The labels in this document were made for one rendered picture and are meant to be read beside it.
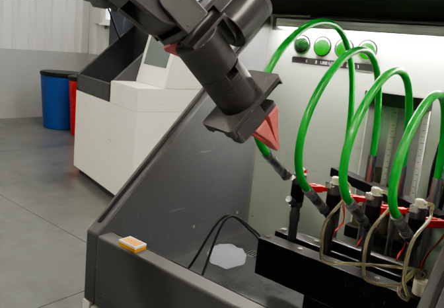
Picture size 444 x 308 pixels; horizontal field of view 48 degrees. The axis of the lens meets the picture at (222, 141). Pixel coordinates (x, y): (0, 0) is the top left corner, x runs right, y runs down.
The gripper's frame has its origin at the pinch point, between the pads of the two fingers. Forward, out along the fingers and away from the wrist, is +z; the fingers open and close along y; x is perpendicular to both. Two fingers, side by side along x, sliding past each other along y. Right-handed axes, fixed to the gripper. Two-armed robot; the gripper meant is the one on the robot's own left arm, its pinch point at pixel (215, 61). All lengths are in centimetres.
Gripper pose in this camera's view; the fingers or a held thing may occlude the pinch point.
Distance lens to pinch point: 81.3
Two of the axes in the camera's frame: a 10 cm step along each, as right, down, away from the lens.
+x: -5.2, 7.2, -4.6
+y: -6.3, 0.4, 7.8
